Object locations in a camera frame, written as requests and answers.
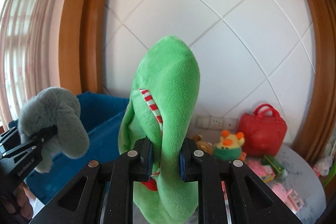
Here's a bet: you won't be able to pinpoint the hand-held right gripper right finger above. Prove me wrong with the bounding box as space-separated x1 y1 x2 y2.
178 138 302 224

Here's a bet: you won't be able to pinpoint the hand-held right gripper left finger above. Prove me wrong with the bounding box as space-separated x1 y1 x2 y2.
34 138 154 224

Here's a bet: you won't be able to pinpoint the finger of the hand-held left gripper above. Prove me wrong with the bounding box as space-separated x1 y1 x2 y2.
0 126 58 161
0 126 21 148

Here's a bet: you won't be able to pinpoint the grey fluffy plush toy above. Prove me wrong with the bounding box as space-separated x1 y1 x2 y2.
18 87 90 173

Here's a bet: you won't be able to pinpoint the blue plastic crate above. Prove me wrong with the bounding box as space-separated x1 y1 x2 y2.
8 91 130 205

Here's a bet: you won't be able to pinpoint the large green plush striped trim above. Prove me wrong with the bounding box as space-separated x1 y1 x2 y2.
118 35 201 224

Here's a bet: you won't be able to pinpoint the person's left hand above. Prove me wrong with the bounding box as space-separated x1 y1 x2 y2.
14 183 34 220

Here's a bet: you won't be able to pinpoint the brown teddy bear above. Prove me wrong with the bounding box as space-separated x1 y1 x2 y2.
193 135 214 153

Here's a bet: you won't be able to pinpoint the green frog plush orange horns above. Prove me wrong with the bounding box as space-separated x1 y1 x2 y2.
213 130 247 163

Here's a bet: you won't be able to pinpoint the pink toy box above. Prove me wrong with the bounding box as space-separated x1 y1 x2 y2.
248 160 276 182
272 183 305 212

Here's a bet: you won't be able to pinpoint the red carry case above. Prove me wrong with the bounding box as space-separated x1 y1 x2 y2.
238 104 287 157

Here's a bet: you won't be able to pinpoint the green box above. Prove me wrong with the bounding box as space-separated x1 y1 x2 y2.
261 155 286 174

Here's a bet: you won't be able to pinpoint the pink sheer curtain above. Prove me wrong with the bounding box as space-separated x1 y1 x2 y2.
0 0 65 130

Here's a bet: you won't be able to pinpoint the white plastic bag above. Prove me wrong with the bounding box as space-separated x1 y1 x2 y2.
312 156 332 177

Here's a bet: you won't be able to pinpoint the curved wooden wall frame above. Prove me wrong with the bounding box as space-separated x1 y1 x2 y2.
283 0 336 165
59 0 118 97

